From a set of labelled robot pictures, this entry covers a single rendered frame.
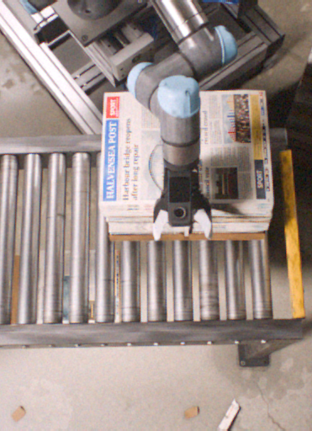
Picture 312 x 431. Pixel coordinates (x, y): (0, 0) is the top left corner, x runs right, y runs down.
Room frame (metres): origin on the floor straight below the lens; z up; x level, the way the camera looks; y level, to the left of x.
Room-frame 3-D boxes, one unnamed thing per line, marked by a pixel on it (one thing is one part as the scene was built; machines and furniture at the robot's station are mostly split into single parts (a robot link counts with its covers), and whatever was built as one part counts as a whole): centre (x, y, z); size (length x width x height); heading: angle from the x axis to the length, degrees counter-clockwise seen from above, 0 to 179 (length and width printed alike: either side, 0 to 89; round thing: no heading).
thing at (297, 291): (0.34, -0.33, 0.81); 0.43 x 0.03 x 0.02; 173
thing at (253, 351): (0.11, -0.28, 0.34); 0.06 x 0.06 x 0.68; 83
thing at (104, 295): (0.42, 0.13, 0.77); 0.47 x 0.05 x 0.05; 173
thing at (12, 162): (0.45, 0.39, 0.77); 0.47 x 0.05 x 0.05; 173
